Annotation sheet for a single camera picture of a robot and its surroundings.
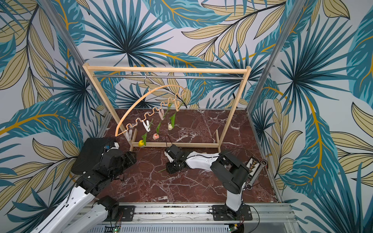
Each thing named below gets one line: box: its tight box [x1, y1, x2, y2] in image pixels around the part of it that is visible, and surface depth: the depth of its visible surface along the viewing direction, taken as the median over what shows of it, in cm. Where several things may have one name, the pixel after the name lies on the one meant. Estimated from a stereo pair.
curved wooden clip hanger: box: [114, 75, 187, 142], surface depth 71 cm
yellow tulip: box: [137, 118, 154, 148], surface depth 85 cm
